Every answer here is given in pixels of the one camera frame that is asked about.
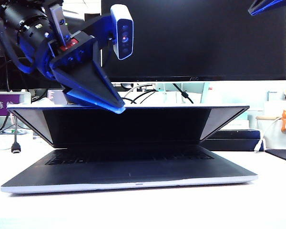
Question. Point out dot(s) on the black mouse pad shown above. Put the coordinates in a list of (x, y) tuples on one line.
[(282, 156)]

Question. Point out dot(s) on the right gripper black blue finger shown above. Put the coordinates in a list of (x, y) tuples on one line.
[(267, 5)]

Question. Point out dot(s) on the white book with printed spine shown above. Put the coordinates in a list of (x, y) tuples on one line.
[(238, 125)]

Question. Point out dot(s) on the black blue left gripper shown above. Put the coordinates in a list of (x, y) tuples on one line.
[(71, 47)]

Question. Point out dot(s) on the dark blue flat box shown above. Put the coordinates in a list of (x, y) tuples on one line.
[(236, 140)]

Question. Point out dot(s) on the large black computer monitor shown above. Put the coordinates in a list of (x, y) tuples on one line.
[(205, 40)]

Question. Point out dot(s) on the gray Dell laptop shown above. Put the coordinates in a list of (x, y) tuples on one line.
[(133, 128)]

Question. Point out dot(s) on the white storage box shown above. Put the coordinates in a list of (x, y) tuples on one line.
[(276, 108)]

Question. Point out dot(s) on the white bin with brown rim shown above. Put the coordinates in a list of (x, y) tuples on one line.
[(274, 136)]

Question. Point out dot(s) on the blue camera mount bracket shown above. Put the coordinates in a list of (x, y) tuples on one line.
[(97, 26)]

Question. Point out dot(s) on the light blue chair back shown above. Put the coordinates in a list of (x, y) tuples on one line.
[(205, 94)]

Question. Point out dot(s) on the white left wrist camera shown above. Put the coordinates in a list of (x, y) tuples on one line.
[(124, 33)]

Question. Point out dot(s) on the purple name sign holder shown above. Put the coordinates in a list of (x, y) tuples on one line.
[(0, 105)]

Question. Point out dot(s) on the white box with purple stripes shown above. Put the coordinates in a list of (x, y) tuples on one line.
[(56, 97)]

